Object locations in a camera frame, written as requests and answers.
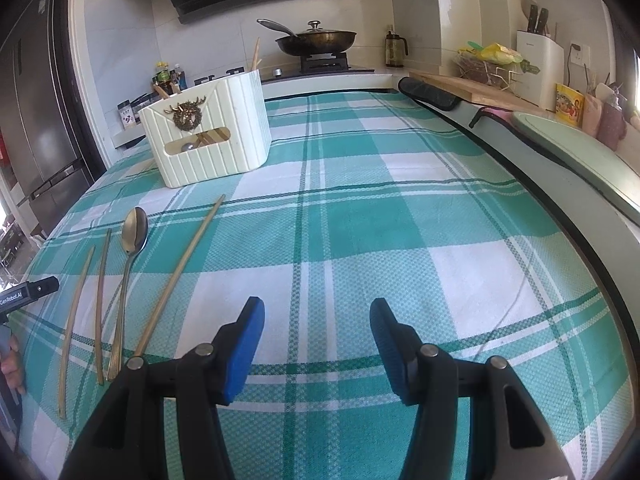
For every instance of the yellow printed box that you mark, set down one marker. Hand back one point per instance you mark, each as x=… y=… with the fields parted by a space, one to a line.
x=569 y=105

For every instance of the black padded roll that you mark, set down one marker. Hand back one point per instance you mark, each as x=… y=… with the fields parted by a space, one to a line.
x=430 y=94

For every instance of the teal plaid tablecloth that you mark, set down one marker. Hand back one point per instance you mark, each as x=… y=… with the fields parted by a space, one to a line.
x=350 y=185

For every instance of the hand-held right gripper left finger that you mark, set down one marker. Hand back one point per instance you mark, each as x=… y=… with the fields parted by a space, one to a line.
x=247 y=350

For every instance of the purple soap dispenser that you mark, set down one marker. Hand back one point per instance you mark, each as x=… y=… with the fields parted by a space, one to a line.
x=612 y=122

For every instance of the black lid spice jar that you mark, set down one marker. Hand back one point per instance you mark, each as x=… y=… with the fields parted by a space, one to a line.
x=126 y=114
x=141 y=102

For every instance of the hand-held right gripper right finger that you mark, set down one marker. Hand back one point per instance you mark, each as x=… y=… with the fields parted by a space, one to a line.
x=390 y=350

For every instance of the pink cloth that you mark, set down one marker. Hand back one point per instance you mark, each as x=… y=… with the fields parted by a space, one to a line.
x=497 y=111

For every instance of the yellow bag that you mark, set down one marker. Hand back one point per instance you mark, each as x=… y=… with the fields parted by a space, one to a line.
x=495 y=52

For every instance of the green cutting board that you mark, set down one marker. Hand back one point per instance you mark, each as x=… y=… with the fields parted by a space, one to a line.
x=575 y=150

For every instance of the white wall socket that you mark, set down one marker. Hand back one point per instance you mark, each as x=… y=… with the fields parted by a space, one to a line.
x=580 y=54

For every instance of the white knife block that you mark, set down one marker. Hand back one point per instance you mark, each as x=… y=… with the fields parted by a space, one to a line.
x=537 y=70

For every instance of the dark wok with lid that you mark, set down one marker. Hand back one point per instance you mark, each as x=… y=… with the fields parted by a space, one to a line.
x=320 y=40

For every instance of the yellow cap sauce bottle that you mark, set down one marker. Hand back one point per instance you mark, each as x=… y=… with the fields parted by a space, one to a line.
x=161 y=75

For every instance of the wooden cutting board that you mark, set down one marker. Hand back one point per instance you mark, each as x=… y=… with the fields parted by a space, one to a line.
x=480 y=91

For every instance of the cream ribbed utensil holder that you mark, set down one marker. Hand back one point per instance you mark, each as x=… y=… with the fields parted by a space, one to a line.
x=225 y=110

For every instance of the silver metal spoon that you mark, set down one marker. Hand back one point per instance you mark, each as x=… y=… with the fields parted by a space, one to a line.
x=187 y=147

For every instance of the dark sauce bottle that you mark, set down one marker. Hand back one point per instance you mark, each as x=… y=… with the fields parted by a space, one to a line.
x=177 y=79

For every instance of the pink cup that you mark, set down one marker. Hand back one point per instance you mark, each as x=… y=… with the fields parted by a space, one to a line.
x=592 y=115

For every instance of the person's left hand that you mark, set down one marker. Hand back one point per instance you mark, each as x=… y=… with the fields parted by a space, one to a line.
x=11 y=365

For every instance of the black gas stove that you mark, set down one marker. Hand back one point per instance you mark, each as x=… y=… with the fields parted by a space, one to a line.
x=320 y=64

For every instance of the grey refrigerator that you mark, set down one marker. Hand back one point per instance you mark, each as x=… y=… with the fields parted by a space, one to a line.
x=40 y=110

